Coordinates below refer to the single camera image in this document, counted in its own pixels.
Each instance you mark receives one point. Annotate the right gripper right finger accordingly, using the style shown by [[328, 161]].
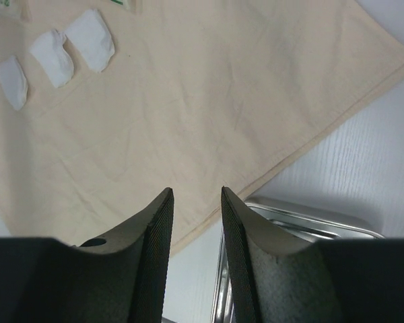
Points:
[[278, 276]]

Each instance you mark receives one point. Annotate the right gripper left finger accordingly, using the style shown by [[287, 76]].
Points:
[[118, 276]]

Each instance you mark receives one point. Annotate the stainless steel tray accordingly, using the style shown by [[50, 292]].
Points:
[[307, 223]]

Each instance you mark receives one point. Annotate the white gauze pad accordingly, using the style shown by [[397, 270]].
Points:
[[48, 50], [92, 38], [13, 82]]

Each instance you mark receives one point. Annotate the beige cloth drape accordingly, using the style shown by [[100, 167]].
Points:
[[198, 95]]

